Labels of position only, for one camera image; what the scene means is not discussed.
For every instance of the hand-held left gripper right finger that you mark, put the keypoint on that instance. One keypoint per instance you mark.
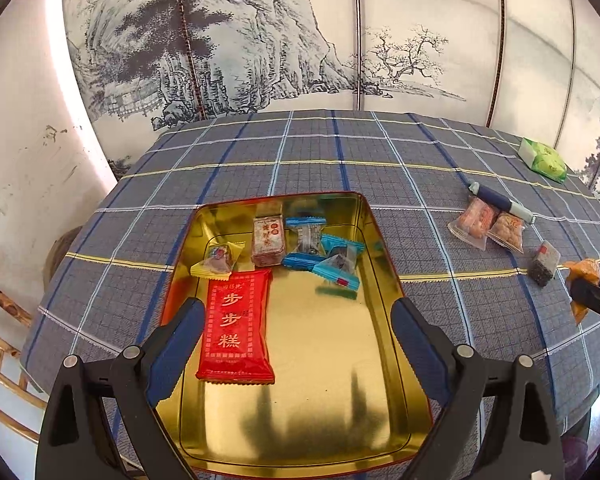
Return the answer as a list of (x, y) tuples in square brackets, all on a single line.
[(422, 355)]

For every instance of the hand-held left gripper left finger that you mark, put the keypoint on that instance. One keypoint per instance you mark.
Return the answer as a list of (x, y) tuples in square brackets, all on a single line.
[(175, 355)]

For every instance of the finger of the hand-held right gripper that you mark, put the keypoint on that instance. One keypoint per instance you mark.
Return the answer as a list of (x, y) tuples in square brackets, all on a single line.
[(592, 300)]

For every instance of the orange snack packet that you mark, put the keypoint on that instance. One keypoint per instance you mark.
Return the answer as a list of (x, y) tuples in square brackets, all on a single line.
[(582, 267)]

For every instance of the dark sesame block packet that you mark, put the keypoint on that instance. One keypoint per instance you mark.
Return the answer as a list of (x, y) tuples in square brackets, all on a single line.
[(546, 262)]

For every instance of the red snack packet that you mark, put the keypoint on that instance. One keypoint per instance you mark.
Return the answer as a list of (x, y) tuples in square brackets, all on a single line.
[(237, 330)]

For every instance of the red tin box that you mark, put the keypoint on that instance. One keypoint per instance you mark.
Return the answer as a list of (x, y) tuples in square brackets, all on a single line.
[(320, 360)]

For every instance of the yellow candy packet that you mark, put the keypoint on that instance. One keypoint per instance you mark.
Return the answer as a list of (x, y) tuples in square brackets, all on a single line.
[(219, 260)]

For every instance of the clear packet of brown snacks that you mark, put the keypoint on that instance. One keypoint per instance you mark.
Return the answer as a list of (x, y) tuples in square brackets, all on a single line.
[(507, 232)]

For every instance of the blue candy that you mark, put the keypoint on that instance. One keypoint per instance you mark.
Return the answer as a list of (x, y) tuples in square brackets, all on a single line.
[(345, 247), (337, 272), (305, 242)]

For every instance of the navy and pale blue packet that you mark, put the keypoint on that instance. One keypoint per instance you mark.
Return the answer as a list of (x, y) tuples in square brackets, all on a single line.
[(500, 200)]

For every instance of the clear packet of peach snacks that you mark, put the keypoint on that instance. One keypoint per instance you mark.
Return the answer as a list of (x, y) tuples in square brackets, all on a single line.
[(472, 222)]

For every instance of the pink cake packet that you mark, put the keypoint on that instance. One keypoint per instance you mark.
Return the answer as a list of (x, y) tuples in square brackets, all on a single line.
[(269, 240)]

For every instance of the blue plaid tablecloth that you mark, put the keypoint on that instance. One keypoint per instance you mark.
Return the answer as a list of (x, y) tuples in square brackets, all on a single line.
[(430, 270)]

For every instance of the green snack packet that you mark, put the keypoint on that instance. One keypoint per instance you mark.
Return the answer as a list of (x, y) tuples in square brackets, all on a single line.
[(542, 160)]

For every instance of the brown round object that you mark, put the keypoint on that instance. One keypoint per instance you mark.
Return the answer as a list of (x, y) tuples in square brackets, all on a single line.
[(62, 255)]

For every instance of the wooden chair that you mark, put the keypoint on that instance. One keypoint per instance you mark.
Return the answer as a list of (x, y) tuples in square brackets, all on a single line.
[(0, 355)]

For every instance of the landscape painted folding screen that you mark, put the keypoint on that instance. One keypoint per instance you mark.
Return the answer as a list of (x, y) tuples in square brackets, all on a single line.
[(280, 35)]

